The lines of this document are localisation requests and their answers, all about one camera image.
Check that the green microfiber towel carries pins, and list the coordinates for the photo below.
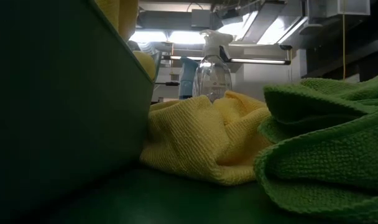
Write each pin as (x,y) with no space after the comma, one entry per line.
(332,155)

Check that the yellow microfiber towel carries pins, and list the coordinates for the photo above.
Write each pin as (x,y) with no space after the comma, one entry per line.
(120,15)
(192,140)
(145,63)

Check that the green plastic basket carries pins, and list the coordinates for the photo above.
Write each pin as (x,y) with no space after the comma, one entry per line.
(67,109)

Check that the white ceiling box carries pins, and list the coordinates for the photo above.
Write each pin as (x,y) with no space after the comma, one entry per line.
(347,7)

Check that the clear spray bottle white trigger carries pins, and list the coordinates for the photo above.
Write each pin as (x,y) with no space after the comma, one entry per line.
(212,77)

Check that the light blue spray bottle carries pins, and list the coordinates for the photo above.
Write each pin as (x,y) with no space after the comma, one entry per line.
(186,81)

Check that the black bar with light strip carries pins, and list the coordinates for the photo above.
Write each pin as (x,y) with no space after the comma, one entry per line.
(257,60)

